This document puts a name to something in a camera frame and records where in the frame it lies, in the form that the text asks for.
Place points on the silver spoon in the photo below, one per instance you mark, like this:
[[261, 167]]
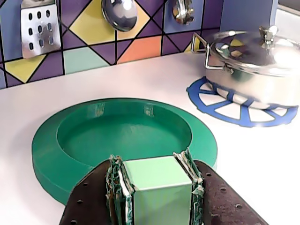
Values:
[[120, 16]]

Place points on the light green cube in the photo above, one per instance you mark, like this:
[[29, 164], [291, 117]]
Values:
[[161, 187]]

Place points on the green round recipient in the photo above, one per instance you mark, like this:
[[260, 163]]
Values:
[[117, 133]]

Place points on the silver metal pot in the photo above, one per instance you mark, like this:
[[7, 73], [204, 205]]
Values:
[[257, 91]]

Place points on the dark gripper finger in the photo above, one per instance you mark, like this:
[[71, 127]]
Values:
[[222, 201], [91, 199]]

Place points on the blue toy kitchen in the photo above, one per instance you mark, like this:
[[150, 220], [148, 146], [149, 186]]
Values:
[[150, 77]]

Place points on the silver slotted spatula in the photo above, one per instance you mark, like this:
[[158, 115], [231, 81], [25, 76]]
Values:
[[39, 30]]

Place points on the silver pot lid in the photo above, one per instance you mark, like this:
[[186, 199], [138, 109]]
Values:
[[248, 54]]

